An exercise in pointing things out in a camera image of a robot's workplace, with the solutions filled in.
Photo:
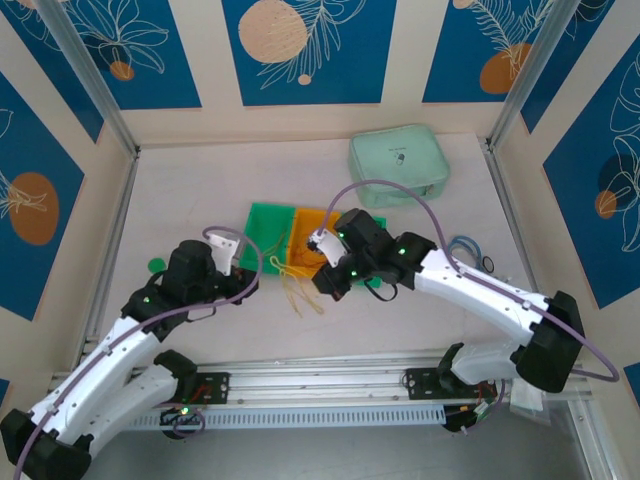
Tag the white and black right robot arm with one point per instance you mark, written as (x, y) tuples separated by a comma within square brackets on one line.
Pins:
[(480, 295)]

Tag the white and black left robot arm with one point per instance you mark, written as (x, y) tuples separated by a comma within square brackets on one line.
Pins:
[(100, 365)]

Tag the green plastic bin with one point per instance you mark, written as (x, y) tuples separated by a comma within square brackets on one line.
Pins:
[(265, 225), (380, 222)]

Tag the green capped clear bottle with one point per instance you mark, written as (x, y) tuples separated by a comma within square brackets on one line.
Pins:
[(157, 264)]

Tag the yellow plastic bin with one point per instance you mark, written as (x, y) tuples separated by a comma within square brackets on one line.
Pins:
[(305, 225)]

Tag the mint green fabric pouch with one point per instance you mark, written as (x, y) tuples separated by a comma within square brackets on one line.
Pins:
[(390, 155)]

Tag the aluminium side rail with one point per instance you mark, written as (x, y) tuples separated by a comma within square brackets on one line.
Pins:
[(120, 225), (515, 220)]

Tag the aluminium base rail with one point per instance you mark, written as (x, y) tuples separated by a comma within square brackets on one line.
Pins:
[(320, 380)]

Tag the aluminium frame post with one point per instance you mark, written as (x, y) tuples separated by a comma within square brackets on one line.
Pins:
[(90, 80), (530, 65)]

